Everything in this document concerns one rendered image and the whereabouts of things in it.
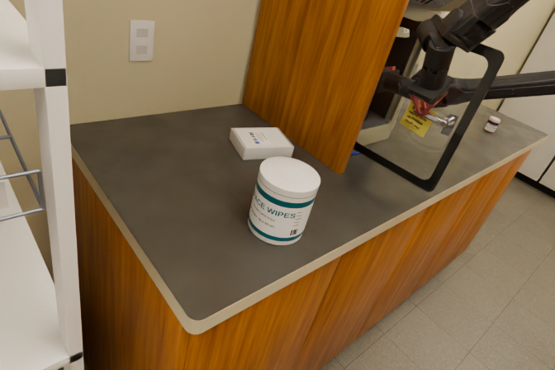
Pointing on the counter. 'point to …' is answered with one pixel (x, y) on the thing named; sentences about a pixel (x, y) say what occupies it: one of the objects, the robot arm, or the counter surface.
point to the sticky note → (419, 125)
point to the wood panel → (326, 45)
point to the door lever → (440, 119)
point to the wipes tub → (282, 200)
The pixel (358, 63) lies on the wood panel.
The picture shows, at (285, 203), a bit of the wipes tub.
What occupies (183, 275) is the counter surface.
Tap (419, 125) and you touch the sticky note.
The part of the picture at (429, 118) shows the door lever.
